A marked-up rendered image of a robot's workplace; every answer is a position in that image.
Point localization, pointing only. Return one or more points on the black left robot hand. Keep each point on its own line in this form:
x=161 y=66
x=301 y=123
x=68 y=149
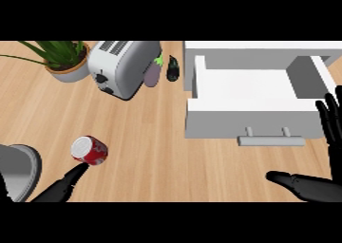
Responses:
x=62 y=186

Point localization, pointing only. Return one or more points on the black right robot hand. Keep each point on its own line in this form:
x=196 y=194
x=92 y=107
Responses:
x=335 y=190

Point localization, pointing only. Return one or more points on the red soda can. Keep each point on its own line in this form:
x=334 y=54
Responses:
x=90 y=151

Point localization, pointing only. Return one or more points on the white drawer front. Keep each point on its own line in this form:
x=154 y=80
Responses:
x=216 y=121

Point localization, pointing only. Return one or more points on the white drawer box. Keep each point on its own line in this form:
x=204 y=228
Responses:
x=244 y=87

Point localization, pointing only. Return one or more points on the green potted plant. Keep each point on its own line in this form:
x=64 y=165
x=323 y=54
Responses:
x=67 y=63

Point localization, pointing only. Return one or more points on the white toaster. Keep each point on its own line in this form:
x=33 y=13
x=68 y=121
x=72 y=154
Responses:
x=124 y=68

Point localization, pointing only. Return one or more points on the pale purple eggplant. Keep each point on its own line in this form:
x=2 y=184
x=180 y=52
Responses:
x=152 y=76

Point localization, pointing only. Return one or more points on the dark purple eggplant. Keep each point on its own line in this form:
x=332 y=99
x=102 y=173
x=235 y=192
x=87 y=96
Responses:
x=173 y=69

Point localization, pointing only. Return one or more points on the white cabinet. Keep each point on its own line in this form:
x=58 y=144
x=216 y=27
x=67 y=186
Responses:
x=252 y=50

